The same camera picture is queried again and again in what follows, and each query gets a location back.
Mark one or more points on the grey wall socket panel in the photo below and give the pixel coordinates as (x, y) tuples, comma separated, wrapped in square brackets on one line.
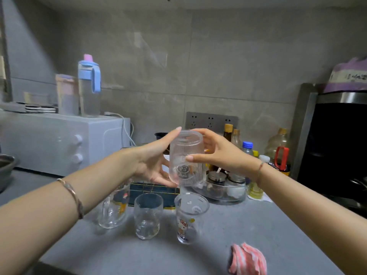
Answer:
[(212, 120)]

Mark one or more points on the penguin print glass mug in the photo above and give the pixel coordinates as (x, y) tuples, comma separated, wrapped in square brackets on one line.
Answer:
[(111, 214)]

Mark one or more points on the pink striped cloth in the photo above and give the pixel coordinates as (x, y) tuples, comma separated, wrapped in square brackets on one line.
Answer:
[(246, 260)]

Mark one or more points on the black plastic bowl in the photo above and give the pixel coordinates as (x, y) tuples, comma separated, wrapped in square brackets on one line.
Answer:
[(160, 136)]

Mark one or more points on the person's left forearm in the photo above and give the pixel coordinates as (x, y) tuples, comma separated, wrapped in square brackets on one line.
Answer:
[(57, 209)]

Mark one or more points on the person's left hand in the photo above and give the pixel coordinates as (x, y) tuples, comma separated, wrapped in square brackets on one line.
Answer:
[(149, 160)]

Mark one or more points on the clear jug blue lid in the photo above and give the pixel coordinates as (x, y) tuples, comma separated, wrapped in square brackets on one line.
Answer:
[(89, 97)]

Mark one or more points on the small bottle yellow cap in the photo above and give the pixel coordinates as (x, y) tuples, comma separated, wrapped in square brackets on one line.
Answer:
[(255, 153)]

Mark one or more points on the glass spice jar steel lid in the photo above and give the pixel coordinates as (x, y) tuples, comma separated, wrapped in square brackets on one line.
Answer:
[(236, 178), (217, 177)]

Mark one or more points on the small ribbed clear glass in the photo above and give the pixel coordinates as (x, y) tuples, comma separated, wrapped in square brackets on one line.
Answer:
[(186, 151)]

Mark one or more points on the stack of flat coasters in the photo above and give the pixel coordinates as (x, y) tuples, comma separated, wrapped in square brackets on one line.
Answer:
[(28, 108)]

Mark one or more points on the yellow liquid bottle white cap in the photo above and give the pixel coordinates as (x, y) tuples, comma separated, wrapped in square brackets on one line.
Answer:
[(255, 193)]

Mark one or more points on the dark bottle blue cap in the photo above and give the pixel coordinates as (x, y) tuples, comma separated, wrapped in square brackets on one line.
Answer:
[(247, 147)]

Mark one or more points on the white paper towel sheet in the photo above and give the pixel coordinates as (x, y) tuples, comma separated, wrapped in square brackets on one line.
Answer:
[(265, 198)]

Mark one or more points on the clear bottle brown cap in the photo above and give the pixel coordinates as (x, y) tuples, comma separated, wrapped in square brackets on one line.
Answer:
[(236, 138)]

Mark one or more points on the white microwave oven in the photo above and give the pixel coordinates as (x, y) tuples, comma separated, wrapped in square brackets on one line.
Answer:
[(48, 143)]

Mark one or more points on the purple food packet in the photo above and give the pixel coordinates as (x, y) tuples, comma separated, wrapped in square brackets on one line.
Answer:
[(347, 77)]

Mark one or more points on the person's right forearm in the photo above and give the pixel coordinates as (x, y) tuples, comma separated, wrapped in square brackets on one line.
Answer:
[(315, 214)]

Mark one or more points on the clear container pink lid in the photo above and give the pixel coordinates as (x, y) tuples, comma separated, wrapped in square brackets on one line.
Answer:
[(67, 97)]

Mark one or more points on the short textured glass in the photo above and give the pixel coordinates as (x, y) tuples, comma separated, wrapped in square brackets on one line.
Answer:
[(147, 220)]

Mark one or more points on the dark brown glass bottle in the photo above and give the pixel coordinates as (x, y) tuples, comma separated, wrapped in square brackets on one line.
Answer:
[(228, 133)]

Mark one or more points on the clear round condiment tray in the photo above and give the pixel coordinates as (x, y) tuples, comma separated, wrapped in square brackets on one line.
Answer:
[(223, 197)]

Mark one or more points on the steel basin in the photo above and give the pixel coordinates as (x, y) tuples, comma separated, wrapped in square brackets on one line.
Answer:
[(5, 168)]

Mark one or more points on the person's right hand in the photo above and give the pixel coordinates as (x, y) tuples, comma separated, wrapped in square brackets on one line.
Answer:
[(229, 157)]

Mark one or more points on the cartoon cat print glass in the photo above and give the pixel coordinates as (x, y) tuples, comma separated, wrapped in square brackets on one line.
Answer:
[(190, 223)]

